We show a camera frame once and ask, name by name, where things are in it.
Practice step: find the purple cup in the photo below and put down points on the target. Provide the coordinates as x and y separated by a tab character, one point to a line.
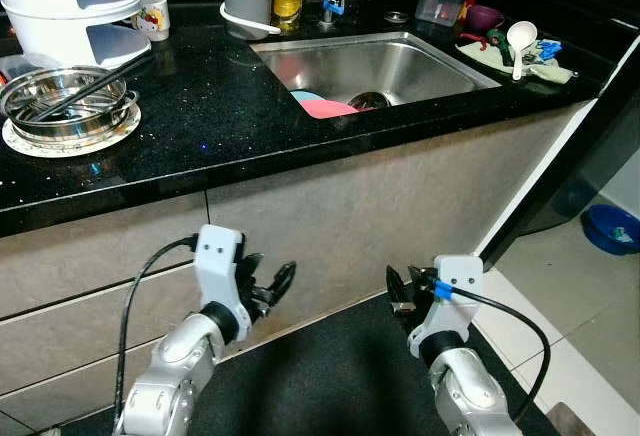
483	16

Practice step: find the black ladle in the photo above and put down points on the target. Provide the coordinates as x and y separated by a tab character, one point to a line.
95	86

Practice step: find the blue plastic basin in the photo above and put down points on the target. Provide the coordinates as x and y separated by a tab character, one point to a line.
605	231

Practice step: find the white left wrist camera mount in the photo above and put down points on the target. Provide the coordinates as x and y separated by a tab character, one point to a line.
215	256

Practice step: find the small steel bowl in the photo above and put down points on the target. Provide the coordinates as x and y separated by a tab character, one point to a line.
370	101

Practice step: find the grey counter cabinet front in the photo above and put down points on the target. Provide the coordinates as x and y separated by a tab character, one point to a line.
380	196

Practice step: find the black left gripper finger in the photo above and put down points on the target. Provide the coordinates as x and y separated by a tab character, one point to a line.
282	278
250	268

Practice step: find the round steel drain strainer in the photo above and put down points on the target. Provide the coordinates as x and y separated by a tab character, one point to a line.
396	17

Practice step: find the black floor mat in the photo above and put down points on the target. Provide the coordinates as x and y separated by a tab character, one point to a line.
330	376

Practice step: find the white rice spoon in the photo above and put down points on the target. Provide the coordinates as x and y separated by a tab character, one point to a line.
521	36

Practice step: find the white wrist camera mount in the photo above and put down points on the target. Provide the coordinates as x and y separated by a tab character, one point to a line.
215	256
458	276

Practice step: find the large steel bowl with rack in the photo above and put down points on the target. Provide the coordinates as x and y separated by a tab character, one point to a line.
85	126

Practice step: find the brown doormat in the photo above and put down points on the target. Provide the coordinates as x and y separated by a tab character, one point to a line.
570	424

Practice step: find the small blue plastic item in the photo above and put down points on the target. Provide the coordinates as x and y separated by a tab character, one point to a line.
549	51

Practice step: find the stainless steel sink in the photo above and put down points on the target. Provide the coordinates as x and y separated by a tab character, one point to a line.
400	61

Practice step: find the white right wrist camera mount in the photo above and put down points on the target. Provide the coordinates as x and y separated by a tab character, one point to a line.
458	276

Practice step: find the steel faucet with blue clip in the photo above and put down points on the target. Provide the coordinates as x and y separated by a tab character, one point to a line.
327	11

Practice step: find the teal plate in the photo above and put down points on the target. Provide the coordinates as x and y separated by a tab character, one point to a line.
305	96

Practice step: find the white patterned plate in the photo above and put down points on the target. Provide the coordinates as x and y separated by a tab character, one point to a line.
70	149

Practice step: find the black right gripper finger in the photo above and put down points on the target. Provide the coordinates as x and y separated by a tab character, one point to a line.
420	273
395	281

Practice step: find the pink plate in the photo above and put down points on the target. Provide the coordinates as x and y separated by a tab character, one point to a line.
328	109

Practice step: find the pale green cloth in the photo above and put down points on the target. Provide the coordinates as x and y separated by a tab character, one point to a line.
550	71

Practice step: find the white printed mug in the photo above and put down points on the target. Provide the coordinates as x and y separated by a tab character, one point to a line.
152	16

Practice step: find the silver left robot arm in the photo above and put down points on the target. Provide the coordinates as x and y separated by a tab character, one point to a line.
175	366

